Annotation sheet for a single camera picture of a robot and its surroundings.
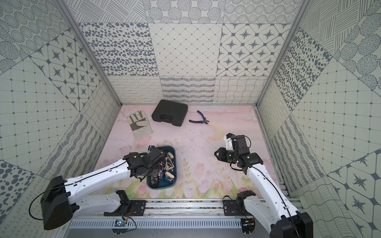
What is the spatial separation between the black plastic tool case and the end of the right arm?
1.43 feet

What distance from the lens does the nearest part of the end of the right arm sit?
557 millimetres

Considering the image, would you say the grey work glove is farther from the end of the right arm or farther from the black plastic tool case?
the end of the right arm

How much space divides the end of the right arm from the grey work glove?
0.56 m

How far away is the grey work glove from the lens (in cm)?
105

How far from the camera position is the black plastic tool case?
3.56ft

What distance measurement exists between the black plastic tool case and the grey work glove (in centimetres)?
8

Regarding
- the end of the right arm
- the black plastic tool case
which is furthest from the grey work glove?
the end of the right arm
